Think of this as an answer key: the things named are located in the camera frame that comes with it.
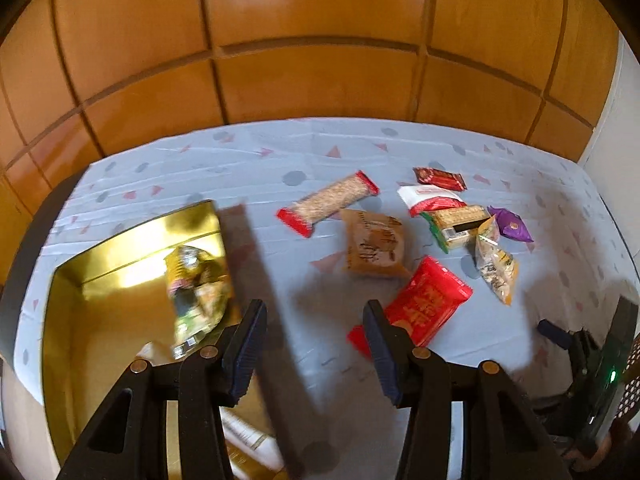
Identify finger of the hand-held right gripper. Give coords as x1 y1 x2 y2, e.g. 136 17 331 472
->
537 319 601 378

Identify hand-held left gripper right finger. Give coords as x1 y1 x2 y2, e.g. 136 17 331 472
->
362 300 573 480

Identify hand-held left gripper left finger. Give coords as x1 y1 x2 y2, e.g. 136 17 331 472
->
57 299 268 480

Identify yellow green snack packet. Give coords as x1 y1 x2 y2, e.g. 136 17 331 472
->
165 245 236 361

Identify brown pastry packet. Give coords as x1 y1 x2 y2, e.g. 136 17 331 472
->
339 208 413 278

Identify green-edged cracker packet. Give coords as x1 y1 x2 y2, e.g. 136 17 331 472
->
419 204 491 253

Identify dark brown gold-lined box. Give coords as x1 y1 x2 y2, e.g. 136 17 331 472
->
41 199 341 480

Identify large red snack packet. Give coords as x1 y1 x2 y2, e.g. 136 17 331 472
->
346 255 473 361

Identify yellow nut snack packet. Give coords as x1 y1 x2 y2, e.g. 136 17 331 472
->
474 215 520 307

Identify beige snack packet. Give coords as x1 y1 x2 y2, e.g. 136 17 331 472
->
220 407 288 480

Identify purple snack packet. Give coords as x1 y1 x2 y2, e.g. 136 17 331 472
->
487 206 535 243

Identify white and red snack packet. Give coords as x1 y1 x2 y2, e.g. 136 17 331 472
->
396 184 468 218

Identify sesame bar packet red ends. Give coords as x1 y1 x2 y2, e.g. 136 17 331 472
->
276 170 381 238

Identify small dark red snack packet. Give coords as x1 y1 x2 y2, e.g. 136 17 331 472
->
413 166 467 192

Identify patterned light blue tablecloth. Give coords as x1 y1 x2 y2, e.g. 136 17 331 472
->
12 117 631 480

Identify wooden wardrobe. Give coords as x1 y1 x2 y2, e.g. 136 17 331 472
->
0 0 621 226

